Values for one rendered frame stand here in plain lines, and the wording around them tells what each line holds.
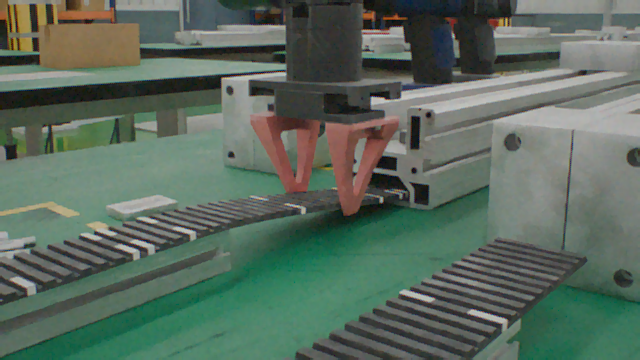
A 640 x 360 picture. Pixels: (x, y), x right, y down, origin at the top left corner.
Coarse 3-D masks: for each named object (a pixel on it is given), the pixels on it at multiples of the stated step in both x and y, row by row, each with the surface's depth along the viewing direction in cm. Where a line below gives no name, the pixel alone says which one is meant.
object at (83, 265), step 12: (36, 252) 35; (48, 252) 35; (60, 252) 36; (72, 252) 35; (84, 252) 35; (60, 264) 34; (72, 264) 34; (84, 264) 34; (96, 264) 34; (108, 264) 34; (84, 276) 33
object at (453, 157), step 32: (416, 96) 65; (448, 96) 70; (480, 96) 63; (512, 96) 65; (544, 96) 71; (576, 96) 83; (608, 96) 90; (416, 128) 56; (448, 128) 58; (480, 128) 60; (384, 160) 60; (416, 160) 55; (448, 160) 59; (480, 160) 61; (416, 192) 56; (448, 192) 57
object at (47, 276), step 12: (24, 252) 35; (0, 264) 34; (12, 264) 33; (24, 264) 34; (36, 264) 34; (48, 264) 33; (24, 276) 32; (36, 276) 32; (48, 276) 32; (60, 276) 32; (72, 276) 32; (48, 288) 31
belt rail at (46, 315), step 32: (160, 256) 38; (192, 256) 40; (224, 256) 42; (64, 288) 33; (96, 288) 35; (128, 288) 36; (160, 288) 38; (0, 320) 31; (32, 320) 33; (64, 320) 33; (96, 320) 35; (0, 352) 31
